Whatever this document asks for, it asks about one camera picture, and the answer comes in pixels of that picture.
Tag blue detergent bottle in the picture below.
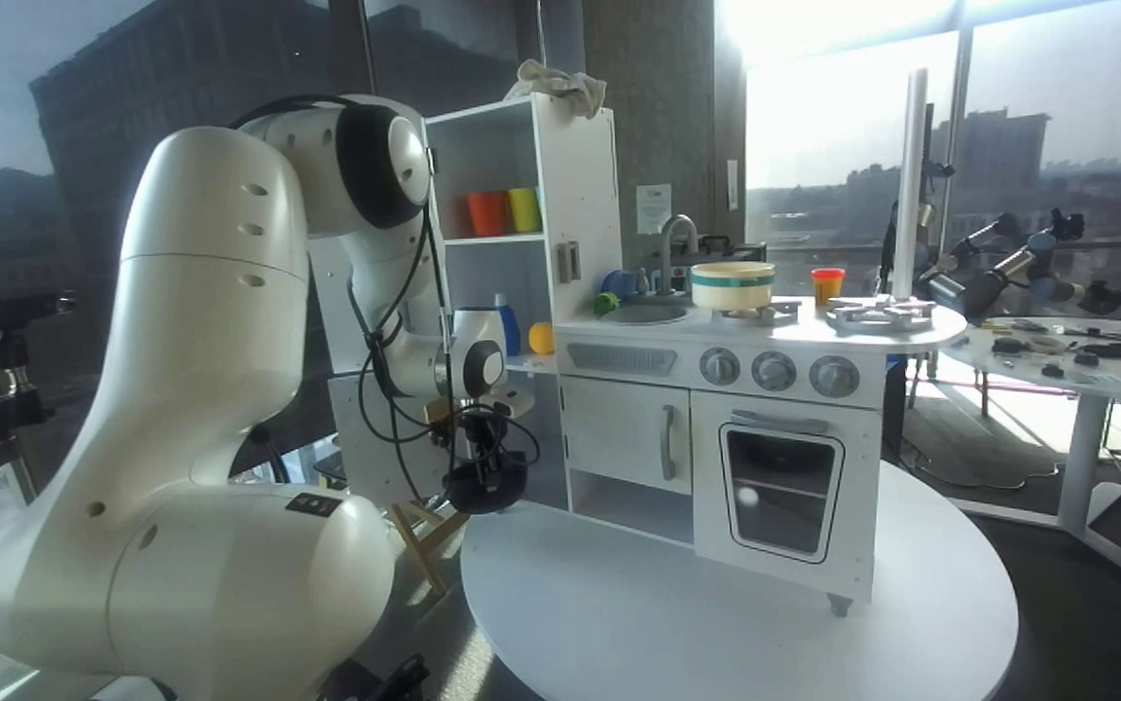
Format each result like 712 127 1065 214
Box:
493 294 522 360

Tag yellow-green cup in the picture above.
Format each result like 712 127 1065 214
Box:
507 188 541 234

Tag white bowl green stripe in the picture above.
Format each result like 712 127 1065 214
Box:
690 262 775 310

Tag small orange cup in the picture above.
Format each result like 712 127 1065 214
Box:
810 265 846 310

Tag yellow lemon toy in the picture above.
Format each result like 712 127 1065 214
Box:
527 325 557 360

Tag round white table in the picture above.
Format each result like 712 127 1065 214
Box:
459 467 1018 701

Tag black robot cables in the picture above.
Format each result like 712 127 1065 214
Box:
339 191 545 510

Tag silver toy faucet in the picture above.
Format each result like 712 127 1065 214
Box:
659 209 697 295

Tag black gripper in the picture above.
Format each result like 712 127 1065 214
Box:
442 404 529 513

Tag white side table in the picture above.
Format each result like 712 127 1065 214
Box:
952 314 1121 534

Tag white toy kitchen set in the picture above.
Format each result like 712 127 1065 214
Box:
428 97 961 613

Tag wooden stool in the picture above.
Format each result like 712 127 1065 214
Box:
387 501 466 579

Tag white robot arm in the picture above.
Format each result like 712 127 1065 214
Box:
0 94 527 701

